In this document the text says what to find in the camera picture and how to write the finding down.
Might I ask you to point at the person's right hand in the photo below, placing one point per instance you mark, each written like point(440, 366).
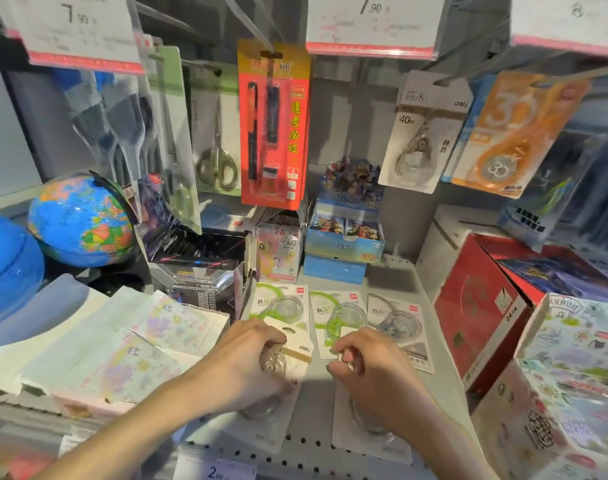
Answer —
point(384, 379)

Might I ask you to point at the person's left hand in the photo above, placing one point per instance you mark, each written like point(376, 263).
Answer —
point(234, 364)

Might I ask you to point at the person's right thumb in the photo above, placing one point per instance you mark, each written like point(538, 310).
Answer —
point(343, 374)

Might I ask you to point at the person's left thumb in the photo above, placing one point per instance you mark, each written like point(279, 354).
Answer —
point(283, 387)

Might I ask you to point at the white correction tape pack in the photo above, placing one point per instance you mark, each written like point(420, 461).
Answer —
point(424, 139)
point(364, 442)
point(296, 362)

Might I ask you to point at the person's left forearm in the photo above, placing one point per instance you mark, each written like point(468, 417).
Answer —
point(133, 434)

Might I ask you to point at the person's right forearm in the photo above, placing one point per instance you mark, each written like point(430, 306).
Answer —
point(449, 449)

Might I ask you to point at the green correction tape pack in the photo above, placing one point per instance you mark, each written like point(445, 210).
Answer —
point(336, 309)
point(279, 302)

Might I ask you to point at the grey correction tape pack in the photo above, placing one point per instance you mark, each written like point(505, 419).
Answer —
point(401, 324)

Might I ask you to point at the shelf edge price label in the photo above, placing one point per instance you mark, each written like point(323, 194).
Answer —
point(214, 469)

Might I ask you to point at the pink cartoon box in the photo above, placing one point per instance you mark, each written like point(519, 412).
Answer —
point(279, 249)

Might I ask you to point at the blue trading card display box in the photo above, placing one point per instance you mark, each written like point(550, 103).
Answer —
point(344, 234)

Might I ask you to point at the black trading card box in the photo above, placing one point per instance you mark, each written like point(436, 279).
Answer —
point(199, 264)

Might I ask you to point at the red cardboard box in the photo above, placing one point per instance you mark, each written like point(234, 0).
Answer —
point(479, 314)

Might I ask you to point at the plain white box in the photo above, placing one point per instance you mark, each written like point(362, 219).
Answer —
point(444, 244)

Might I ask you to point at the stack of pastel sticker sheets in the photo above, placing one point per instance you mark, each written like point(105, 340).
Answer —
point(108, 344)

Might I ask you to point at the white floral print box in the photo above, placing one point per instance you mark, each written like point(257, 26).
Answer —
point(559, 394)

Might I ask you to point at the white hanging correction tape pack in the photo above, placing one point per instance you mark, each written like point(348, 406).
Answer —
point(424, 139)

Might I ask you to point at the red pen set pack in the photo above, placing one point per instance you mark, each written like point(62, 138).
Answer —
point(274, 124)

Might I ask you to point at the colourful desk globe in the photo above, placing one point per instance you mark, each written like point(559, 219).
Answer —
point(78, 222)

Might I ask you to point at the green scissors blister pack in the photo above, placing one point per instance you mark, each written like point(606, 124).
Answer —
point(176, 144)

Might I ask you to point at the blue hanging tape pack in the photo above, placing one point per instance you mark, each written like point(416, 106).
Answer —
point(468, 124)

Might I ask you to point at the dark blue pen pack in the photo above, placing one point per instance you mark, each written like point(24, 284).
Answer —
point(559, 194)

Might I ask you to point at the orange correction tape pack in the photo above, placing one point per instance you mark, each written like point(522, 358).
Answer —
point(514, 139)

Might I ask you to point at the large blue globe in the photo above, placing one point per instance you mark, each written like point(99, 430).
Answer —
point(8, 269)

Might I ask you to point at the blue brush blister packs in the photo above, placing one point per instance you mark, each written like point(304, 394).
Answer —
point(103, 119)

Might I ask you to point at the white price tag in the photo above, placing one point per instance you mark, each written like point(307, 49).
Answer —
point(569, 22)
point(73, 29)
point(374, 24)

